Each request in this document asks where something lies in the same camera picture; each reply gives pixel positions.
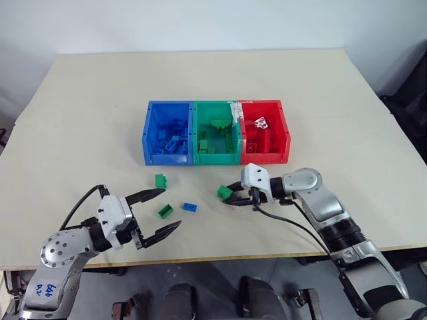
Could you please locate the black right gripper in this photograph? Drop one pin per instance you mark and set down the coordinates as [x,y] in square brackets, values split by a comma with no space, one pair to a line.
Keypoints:
[262,196]

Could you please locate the black chair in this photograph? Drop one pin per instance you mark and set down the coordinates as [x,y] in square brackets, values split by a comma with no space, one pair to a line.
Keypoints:
[408,106]

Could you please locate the blue plastic bin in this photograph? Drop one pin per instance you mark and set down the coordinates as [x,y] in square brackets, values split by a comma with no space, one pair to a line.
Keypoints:
[150,133]

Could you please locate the blue toy brick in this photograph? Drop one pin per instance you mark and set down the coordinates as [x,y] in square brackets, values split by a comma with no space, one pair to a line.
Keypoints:
[184,147]
[190,207]
[171,144]

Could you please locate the red white patterned cube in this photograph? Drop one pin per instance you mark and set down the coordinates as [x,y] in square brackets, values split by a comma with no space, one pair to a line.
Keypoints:
[261,123]

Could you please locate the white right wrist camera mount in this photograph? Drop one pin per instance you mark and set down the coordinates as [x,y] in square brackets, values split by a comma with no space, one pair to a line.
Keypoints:
[255,176]

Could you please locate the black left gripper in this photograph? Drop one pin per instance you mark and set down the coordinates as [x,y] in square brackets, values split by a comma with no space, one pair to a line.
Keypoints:
[126,236]

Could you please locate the round green toy piece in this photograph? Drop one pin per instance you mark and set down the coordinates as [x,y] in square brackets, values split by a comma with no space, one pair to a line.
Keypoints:
[220,123]

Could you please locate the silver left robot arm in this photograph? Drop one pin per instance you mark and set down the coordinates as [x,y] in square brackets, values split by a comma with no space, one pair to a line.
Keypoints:
[63,248]

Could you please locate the long red toy brick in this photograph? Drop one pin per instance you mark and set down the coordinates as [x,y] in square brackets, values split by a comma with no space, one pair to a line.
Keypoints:
[266,140]

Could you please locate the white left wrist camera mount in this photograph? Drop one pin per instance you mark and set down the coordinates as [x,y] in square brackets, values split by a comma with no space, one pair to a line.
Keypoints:
[111,213]

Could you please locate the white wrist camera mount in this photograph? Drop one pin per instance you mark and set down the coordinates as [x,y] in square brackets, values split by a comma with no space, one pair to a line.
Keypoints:
[255,176]
[111,213]

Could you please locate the white tape strip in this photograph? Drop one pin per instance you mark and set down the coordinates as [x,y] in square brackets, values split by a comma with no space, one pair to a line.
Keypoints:
[236,110]

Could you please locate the dark rounded shape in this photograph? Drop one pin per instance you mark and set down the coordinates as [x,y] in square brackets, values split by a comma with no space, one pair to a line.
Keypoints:
[260,298]
[181,301]

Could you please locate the red plastic bin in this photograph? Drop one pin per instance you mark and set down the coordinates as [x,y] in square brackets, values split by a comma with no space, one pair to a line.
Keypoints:
[282,133]

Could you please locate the dark object at wall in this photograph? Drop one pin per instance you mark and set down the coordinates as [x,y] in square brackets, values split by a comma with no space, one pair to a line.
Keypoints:
[2,136]

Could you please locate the brown metal bracket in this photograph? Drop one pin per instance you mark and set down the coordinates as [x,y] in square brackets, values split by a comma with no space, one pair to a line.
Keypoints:
[125,306]
[308,300]

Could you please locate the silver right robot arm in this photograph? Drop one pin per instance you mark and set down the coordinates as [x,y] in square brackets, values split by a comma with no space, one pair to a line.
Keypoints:
[333,206]

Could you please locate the long green toy brick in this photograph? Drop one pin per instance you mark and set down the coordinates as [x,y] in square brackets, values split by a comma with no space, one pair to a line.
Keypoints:
[229,139]

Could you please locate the green plastic bin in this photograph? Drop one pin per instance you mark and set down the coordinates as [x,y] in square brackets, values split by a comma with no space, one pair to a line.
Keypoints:
[217,158]

